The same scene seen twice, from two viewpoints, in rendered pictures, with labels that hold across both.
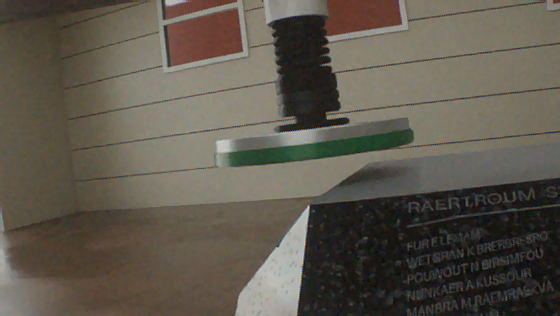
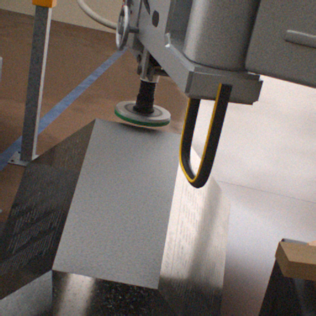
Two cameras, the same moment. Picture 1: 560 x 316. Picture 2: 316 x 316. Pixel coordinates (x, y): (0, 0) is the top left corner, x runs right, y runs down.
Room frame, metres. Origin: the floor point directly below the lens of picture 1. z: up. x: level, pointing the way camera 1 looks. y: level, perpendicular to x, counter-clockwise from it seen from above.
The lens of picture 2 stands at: (0.01, -2.11, 1.57)
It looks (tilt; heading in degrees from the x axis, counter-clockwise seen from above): 22 degrees down; 72
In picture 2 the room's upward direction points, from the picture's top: 11 degrees clockwise
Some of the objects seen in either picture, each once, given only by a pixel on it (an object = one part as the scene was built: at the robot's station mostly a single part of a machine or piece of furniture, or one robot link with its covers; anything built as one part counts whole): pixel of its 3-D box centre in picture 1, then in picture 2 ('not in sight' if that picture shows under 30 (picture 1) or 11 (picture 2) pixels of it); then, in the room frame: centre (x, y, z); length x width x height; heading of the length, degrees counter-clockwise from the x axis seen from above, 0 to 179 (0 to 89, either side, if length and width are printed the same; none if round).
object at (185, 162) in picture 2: not in sight; (200, 129); (0.60, -0.69, 1.07); 0.23 x 0.03 x 0.32; 88
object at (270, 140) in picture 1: (312, 133); (143, 111); (0.62, -0.03, 0.89); 0.21 x 0.21 x 0.01
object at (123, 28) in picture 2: not in sight; (133, 29); (0.50, -0.15, 1.22); 0.15 x 0.10 x 0.15; 88
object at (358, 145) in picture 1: (313, 137); (142, 112); (0.62, -0.03, 0.89); 0.22 x 0.22 x 0.04
